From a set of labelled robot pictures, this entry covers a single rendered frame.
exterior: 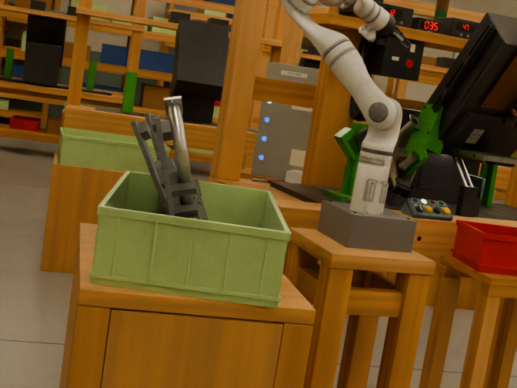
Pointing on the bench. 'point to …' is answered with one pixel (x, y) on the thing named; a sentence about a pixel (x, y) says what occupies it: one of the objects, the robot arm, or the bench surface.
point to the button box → (425, 210)
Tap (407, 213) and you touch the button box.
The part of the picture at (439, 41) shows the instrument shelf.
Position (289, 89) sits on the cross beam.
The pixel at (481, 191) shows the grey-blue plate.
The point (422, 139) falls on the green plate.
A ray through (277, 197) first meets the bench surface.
